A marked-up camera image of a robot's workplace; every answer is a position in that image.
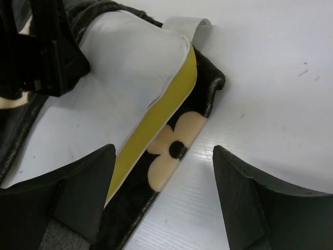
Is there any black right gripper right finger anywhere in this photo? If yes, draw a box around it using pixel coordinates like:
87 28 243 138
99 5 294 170
213 145 332 249

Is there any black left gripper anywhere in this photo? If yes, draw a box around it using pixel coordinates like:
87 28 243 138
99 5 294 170
1 1 90 97

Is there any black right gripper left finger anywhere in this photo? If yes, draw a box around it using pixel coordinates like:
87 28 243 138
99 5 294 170
1 144 116 249

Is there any white pillow yellow edge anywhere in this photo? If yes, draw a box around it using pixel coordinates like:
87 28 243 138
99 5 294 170
1 11 210 199

